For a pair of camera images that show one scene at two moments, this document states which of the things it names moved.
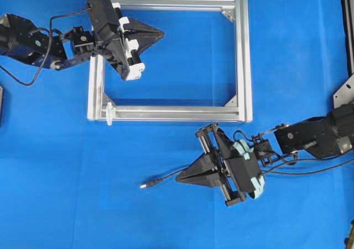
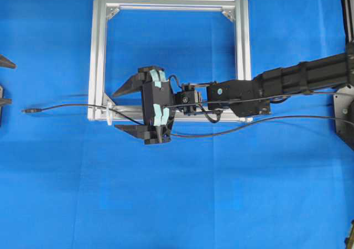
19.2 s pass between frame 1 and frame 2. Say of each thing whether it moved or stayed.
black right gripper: moved
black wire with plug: moved
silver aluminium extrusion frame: stayed
